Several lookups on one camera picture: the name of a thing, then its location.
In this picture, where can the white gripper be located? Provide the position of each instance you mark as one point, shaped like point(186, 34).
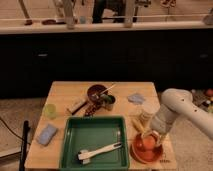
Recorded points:
point(160, 137)

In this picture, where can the orange apple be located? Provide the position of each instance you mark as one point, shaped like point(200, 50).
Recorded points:
point(148, 143)

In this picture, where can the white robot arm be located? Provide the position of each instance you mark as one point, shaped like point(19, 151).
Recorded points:
point(176, 102)

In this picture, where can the red bowl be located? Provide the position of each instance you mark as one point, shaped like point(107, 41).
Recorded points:
point(142, 156)

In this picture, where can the dark brown bowl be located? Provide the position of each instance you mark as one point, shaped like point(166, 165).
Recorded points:
point(94, 90)

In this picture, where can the yellow banana toy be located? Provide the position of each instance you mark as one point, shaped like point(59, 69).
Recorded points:
point(138, 125)

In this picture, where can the blue cloth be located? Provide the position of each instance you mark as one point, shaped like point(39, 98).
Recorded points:
point(136, 98)

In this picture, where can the dark green cup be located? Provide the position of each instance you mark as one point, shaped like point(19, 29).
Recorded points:
point(109, 101)

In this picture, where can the wooden stick utensil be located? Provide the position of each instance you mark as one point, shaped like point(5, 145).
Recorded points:
point(113, 85)

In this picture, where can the dark brown food item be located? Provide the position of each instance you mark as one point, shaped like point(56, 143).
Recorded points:
point(90, 110)

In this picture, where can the white spatula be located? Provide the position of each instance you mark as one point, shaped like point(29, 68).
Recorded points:
point(84, 155)

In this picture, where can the green plastic tray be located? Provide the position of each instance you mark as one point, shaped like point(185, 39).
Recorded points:
point(91, 133)

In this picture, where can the green translucent cup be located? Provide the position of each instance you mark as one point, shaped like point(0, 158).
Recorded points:
point(49, 110)

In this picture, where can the blue sponge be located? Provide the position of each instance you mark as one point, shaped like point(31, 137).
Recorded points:
point(46, 135)

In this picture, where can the black chair frame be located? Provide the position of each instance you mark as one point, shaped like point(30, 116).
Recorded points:
point(24, 143)

